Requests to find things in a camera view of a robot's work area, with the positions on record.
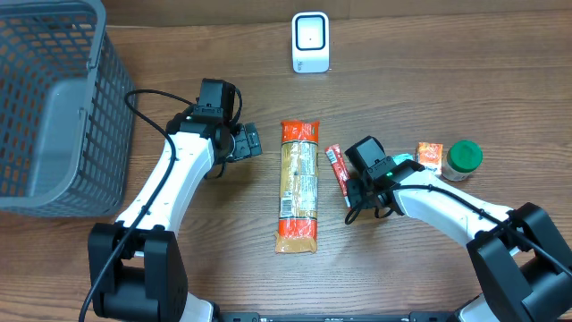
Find red sachet stick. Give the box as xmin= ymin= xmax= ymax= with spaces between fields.
xmin=324 ymin=144 xmax=351 ymax=208

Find mint green wipes pack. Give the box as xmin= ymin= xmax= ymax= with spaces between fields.
xmin=392 ymin=153 xmax=414 ymax=165

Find spaghetti pack orange ends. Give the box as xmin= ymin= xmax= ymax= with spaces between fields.
xmin=275 ymin=120 xmax=320 ymax=253

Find orange snack packet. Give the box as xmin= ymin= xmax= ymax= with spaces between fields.
xmin=416 ymin=142 xmax=443 ymax=176

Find green lid jar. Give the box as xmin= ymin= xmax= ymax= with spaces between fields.
xmin=442 ymin=140 xmax=483 ymax=182

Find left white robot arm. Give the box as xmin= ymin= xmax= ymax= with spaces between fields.
xmin=80 ymin=123 xmax=220 ymax=321

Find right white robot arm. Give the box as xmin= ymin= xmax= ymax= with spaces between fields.
xmin=346 ymin=157 xmax=571 ymax=321

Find dark grey plastic basket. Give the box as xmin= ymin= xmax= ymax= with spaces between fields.
xmin=1 ymin=0 xmax=135 ymax=217

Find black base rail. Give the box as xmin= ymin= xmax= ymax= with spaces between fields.
xmin=214 ymin=311 xmax=458 ymax=322

